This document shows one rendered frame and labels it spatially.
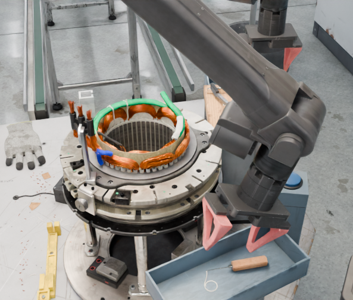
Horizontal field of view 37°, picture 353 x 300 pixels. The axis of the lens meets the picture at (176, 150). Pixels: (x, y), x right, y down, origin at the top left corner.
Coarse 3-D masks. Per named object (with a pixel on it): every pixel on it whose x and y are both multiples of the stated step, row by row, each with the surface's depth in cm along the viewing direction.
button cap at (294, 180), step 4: (292, 172) 106; (292, 176) 105; (296, 176) 105; (288, 180) 104; (292, 180) 104; (296, 180) 104; (300, 180) 104; (288, 184) 103; (292, 184) 103; (296, 184) 103
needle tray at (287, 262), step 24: (240, 240) 92; (288, 240) 89; (168, 264) 85; (192, 264) 88; (216, 264) 90; (288, 264) 90; (168, 288) 86; (192, 288) 86; (240, 288) 86; (264, 288) 83
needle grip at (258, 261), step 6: (246, 258) 89; (252, 258) 89; (258, 258) 89; (264, 258) 89; (234, 264) 88; (240, 264) 88; (246, 264) 88; (252, 264) 88; (258, 264) 88; (264, 264) 89; (234, 270) 88
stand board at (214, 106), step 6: (204, 90) 127; (204, 96) 127; (210, 96) 124; (228, 96) 124; (210, 102) 122; (216, 102) 122; (222, 102) 122; (210, 108) 120; (216, 108) 120; (222, 108) 120; (210, 114) 118; (216, 114) 118; (210, 120) 117; (216, 120) 117
